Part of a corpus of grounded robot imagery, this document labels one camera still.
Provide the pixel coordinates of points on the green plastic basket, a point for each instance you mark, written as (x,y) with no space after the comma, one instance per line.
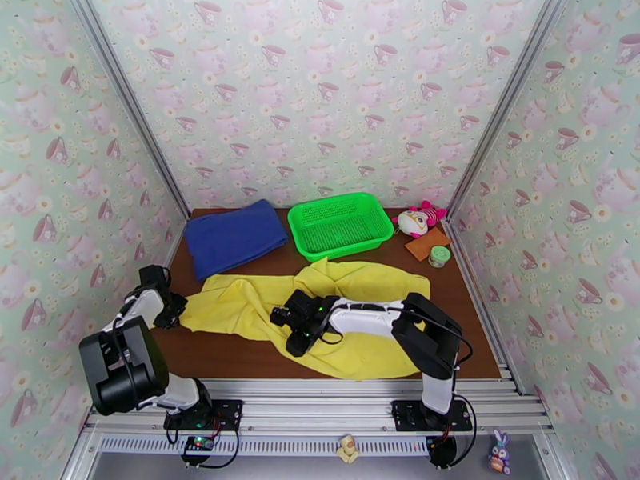
(340,226)

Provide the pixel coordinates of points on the aluminium table side rail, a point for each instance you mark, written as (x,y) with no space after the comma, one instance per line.
(465,263)

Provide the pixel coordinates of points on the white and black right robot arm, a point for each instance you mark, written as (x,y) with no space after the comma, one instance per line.
(370,321)

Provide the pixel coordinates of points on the yellow trousers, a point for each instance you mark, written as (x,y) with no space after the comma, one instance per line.
(250,308)

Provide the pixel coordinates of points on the cream toy figurine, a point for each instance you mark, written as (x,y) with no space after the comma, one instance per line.
(347,448)

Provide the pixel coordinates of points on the black round mount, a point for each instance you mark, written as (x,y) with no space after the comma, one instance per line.
(442,451)

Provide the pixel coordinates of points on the aluminium frame rail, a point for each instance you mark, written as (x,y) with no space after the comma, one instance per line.
(320,408)

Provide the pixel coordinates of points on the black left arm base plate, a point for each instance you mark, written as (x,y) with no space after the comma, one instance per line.
(230,412)

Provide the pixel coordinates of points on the aluminium corner post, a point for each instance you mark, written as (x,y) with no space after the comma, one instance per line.
(510,93)
(127,93)

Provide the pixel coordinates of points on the small green round container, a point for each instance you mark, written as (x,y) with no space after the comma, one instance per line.
(439,256)

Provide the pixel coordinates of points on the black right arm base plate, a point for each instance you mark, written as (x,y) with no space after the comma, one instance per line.
(406,416)

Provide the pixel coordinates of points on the orange square cloth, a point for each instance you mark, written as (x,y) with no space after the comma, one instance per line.
(422,244)

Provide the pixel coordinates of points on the pink and white plush toy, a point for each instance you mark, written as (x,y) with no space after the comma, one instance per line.
(417,221)

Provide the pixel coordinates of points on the small black circuit board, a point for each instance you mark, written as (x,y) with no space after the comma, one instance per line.
(199,443)

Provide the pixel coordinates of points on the purple bunny figurine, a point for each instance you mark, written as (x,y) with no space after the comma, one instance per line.
(499,451)

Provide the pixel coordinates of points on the folded blue trousers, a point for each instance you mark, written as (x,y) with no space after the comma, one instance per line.
(235,238)

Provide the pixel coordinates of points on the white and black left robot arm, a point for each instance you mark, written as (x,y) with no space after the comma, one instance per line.
(127,363)

